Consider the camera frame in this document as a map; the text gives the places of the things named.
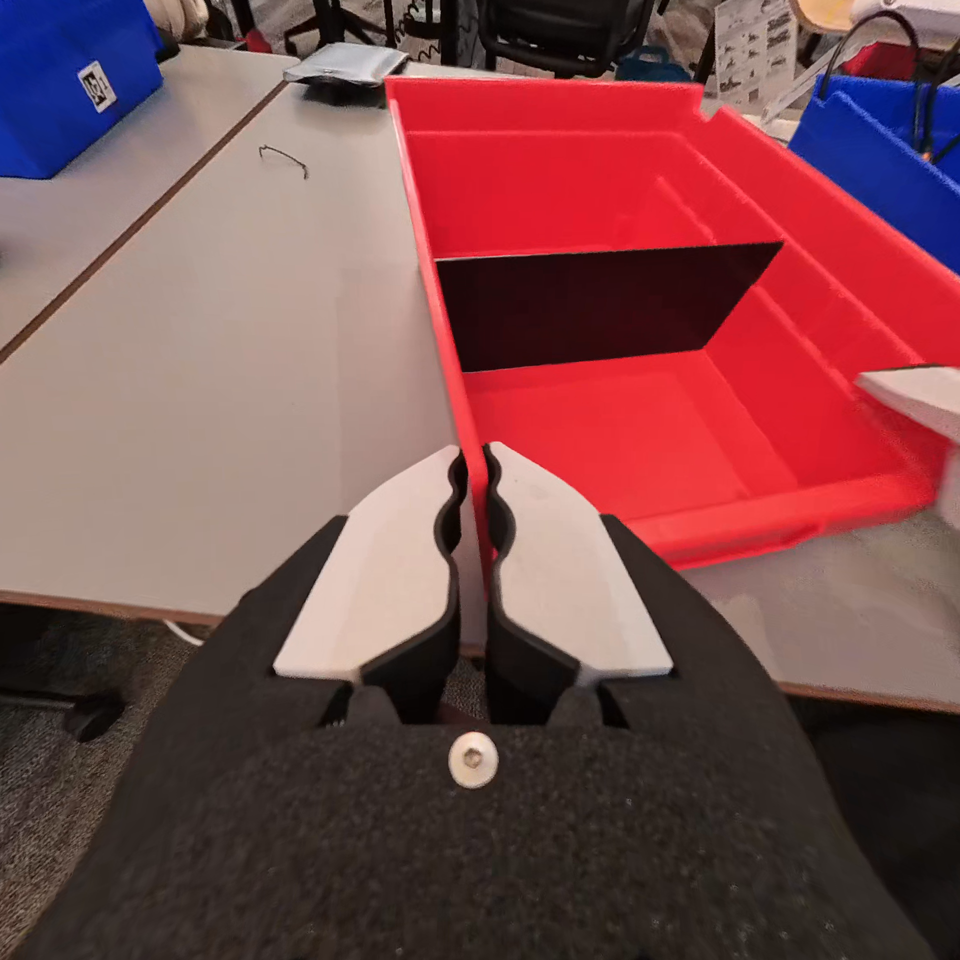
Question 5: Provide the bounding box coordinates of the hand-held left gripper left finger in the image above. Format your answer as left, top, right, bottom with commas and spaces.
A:
272, 444, 469, 687

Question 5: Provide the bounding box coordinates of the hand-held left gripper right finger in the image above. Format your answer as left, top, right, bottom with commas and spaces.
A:
483, 441, 676, 687

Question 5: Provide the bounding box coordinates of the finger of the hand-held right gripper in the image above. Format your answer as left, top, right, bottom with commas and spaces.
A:
855, 365, 960, 531

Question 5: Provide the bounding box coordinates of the red storage bin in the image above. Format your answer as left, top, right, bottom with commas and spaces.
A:
384, 75, 960, 571

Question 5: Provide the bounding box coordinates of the blue storage bin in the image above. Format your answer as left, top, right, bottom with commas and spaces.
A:
787, 71, 960, 279
0, 0, 165, 180

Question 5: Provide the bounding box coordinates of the grey desk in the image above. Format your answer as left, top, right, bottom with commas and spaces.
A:
0, 71, 960, 714
0, 45, 301, 354

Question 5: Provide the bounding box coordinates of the black bin divider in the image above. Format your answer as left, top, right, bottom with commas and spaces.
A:
435, 241, 785, 374

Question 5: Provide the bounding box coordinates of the red container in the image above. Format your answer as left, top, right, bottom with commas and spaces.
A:
840, 41, 920, 80

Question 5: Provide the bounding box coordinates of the printed paper sheet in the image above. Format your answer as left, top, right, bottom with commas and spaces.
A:
712, 0, 798, 106

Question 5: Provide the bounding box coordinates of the blue plastic container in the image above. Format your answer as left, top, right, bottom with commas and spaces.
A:
615, 46, 693, 84

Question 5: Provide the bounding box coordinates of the thin wire tie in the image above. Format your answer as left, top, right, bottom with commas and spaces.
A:
258, 144, 310, 181

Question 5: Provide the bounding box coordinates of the black coiled cable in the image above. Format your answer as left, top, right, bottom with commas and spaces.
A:
397, 30, 445, 70

